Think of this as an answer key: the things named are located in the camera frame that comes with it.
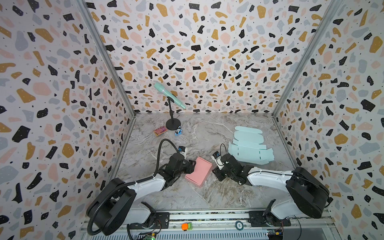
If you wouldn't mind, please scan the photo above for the pink paper box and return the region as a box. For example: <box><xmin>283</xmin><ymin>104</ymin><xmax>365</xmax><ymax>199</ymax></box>
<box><xmin>185</xmin><ymin>157</ymin><xmax>213</xmax><ymax>188</ymax></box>

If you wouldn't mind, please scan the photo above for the mint paper box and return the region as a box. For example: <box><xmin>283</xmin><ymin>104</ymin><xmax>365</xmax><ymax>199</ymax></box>
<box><xmin>229</xmin><ymin>126</ymin><xmax>275</xmax><ymax>165</ymax></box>

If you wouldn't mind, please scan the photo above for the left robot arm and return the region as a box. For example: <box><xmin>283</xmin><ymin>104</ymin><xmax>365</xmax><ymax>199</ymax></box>
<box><xmin>87</xmin><ymin>153</ymin><xmax>196</xmax><ymax>236</ymax></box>

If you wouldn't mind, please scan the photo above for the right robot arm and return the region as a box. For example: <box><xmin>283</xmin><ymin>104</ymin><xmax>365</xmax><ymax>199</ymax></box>
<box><xmin>212</xmin><ymin>151</ymin><xmax>331</xmax><ymax>227</ymax></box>

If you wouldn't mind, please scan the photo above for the small pink card box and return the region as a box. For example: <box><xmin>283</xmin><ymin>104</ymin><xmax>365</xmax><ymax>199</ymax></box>
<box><xmin>154</xmin><ymin>126</ymin><xmax>168</xmax><ymax>137</ymax></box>

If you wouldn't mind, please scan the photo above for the small blue toy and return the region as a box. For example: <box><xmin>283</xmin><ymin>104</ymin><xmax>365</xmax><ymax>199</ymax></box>
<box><xmin>175</xmin><ymin>126</ymin><xmax>183</xmax><ymax>136</ymax></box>

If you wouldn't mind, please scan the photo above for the black microphone stand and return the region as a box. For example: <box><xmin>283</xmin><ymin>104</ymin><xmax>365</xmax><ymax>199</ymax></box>
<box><xmin>166</xmin><ymin>97</ymin><xmax>181</xmax><ymax>131</ymax></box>

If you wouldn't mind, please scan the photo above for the orange button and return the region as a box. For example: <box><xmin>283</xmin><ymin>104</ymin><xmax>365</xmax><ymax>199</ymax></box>
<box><xmin>181</xmin><ymin>222</ymin><xmax>193</xmax><ymax>231</ymax></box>

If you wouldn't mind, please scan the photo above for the mint green microphone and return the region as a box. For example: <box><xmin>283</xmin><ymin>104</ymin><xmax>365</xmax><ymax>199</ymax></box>
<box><xmin>154</xmin><ymin>82</ymin><xmax>187</xmax><ymax>110</ymax></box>

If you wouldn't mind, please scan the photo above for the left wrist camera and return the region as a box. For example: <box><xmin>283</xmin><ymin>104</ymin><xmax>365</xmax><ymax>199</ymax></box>
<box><xmin>178</xmin><ymin>146</ymin><xmax>188</xmax><ymax>158</ymax></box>

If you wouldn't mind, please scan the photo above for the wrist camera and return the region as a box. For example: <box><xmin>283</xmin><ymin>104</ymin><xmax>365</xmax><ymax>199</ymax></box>
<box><xmin>212</xmin><ymin>151</ymin><xmax>224</xmax><ymax>170</ymax></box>
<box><xmin>178</xmin><ymin>146</ymin><xmax>188</xmax><ymax>158</ymax></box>

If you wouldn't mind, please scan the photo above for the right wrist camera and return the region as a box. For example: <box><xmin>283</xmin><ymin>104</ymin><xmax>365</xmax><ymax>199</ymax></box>
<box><xmin>212</xmin><ymin>151</ymin><xmax>224</xmax><ymax>170</ymax></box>

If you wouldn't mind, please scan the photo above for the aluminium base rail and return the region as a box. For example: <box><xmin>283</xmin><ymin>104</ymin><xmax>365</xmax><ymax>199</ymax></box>
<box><xmin>80</xmin><ymin>209</ymin><xmax>341</xmax><ymax>240</ymax></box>

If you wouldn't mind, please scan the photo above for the black corrugated cable hose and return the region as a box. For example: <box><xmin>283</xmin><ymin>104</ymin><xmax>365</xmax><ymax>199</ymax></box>
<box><xmin>86</xmin><ymin>138</ymin><xmax>180</xmax><ymax>236</ymax></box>

